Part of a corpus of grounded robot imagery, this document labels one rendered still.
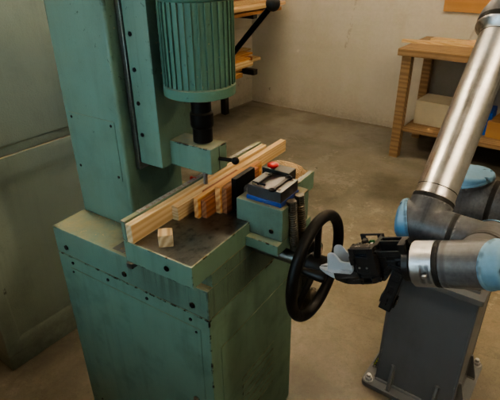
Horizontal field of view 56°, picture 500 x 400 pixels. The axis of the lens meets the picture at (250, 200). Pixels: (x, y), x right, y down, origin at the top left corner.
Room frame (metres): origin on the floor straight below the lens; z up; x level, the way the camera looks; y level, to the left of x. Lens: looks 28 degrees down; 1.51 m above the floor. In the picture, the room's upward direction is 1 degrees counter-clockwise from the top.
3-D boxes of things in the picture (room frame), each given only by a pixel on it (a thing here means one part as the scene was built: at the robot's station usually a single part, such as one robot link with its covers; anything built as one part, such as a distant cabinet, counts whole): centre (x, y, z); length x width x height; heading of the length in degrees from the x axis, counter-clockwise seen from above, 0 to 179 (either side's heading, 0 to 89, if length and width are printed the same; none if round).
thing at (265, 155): (1.28, 0.04, 0.92); 0.55 x 0.02 x 0.04; 147
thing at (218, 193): (1.16, 0.03, 0.94); 0.20 x 0.02 x 0.08; 147
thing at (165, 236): (0.94, 0.20, 0.92); 0.03 x 0.03 x 0.03; 8
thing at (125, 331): (1.22, 0.22, 0.36); 0.58 x 0.45 x 0.71; 57
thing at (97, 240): (1.22, 0.22, 0.76); 0.57 x 0.45 x 0.09; 57
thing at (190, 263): (1.12, 0.01, 0.87); 0.61 x 0.30 x 0.06; 147
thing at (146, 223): (1.19, 0.12, 0.93); 0.60 x 0.02 x 0.05; 147
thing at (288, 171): (1.08, -0.06, 0.99); 0.13 x 0.11 x 0.06; 147
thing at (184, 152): (1.17, 0.13, 1.03); 0.14 x 0.07 x 0.09; 57
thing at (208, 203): (1.16, 0.05, 0.93); 0.25 x 0.02 x 0.05; 147
